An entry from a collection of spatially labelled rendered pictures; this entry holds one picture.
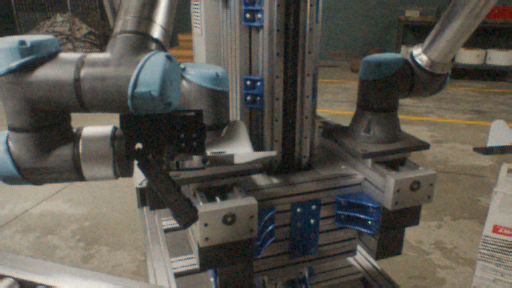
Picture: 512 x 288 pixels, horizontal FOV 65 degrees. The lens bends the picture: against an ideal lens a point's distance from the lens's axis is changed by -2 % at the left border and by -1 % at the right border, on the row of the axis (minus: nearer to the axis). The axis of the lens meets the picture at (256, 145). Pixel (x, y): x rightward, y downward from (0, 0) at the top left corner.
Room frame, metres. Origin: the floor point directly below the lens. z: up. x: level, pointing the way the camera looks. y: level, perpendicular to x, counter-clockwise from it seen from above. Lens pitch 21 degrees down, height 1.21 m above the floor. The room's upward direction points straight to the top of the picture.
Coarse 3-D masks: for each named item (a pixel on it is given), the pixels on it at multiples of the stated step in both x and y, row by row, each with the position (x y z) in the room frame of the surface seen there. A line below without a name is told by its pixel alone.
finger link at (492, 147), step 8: (496, 120) 0.66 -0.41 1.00; (496, 128) 0.65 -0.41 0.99; (504, 128) 0.65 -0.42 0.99; (496, 136) 0.65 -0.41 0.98; (504, 136) 0.64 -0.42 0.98; (488, 144) 0.64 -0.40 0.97; (496, 144) 0.64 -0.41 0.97; (504, 144) 0.64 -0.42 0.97; (480, 152) 0.63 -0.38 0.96; (488, 152) 0.63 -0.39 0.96; (496, 152) 0.63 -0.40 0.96; (504, 152) 0.63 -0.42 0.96
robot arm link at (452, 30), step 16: (464, 0) 1.00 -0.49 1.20; (480, 0) 0.98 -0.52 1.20; (496, 0) 0.98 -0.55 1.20; (448, 16) 1.04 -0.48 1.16; (464, 16) 1.01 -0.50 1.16; (480, 16) 1.00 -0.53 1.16; (432, 32) 1.09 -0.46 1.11; (448, 32) 1.04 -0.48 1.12; (464, 32) 1.02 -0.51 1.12; (416, 48) 1.13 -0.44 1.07; (432, 48) 1.08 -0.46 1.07; (448, 48) 1.05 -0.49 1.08; (416, 64) 1.10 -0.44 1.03; (432, 64) 1.08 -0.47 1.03; (448, 64) 1.10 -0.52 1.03; (416, 80) 1.09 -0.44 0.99; (432, 80) 1.10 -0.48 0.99; (448, 80) 1.14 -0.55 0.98; (416, 96) 1.13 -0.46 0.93
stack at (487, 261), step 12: (504, 168) 0.85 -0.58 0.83; (504, 180) 0.79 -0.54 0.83; (504, 192) 0.73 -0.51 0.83; (492, 204) 0.69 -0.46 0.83; (504, 204) 0.68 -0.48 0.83; (492, 216) 0.64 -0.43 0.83; (504, 216) 0.64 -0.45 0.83; (492, 228) 0.60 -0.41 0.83; (504, 228) 0.60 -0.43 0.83; (492, 240) 0.58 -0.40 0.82; (504, 240) 0.57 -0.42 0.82; (480, 252) 0.59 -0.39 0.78; (492, 252) 0.58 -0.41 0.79; (504, 252) 0.57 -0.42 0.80; (480, 264) 0.58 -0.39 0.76; (492, 264) 0.58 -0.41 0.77; (504, 264) 0.57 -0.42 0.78; (480, 276) 0.58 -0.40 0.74; (492, 276) 0.57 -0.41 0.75; (504, 276) 0.56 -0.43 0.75
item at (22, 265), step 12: (0, 252) 0.57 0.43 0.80; (0, 264) 0.53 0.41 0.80; (12, 264) 0.53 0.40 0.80; (24, 264) 0.53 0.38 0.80; (36, 264) 0.53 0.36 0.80; (48, 264) 0.53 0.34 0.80; (60, 264) 0.53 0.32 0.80; (0, 276) 0.51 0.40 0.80; (12, 276) 0.50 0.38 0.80; (24, 276) 0.50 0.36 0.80; (36, 276) 0.50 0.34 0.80; (48, 276) 0.50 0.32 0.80; (60, 276) 0.51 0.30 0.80; (72, 276) 0.51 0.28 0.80; (84, 276) 0.51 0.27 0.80; (96, 276) 0.51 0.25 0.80; (108, 276) 0.51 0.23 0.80; (120, 276) 0.51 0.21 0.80
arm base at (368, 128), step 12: (360, 108) 1.09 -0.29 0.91; (372, 108) 1.07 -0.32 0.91; (384, 108) 1.06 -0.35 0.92; (396, 108) 1.08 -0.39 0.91; (360, 120) 1.08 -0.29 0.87; (372, 120) 1.06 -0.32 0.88; (384, 120) 1.06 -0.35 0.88; (396, 120) 1.07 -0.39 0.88; (348, 132) 1.12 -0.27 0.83; (360, 132) 1.07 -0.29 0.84; (372, 132) 1.06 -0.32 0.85; (384, 132) 1.05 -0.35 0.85; (396, 132) 1.06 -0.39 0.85
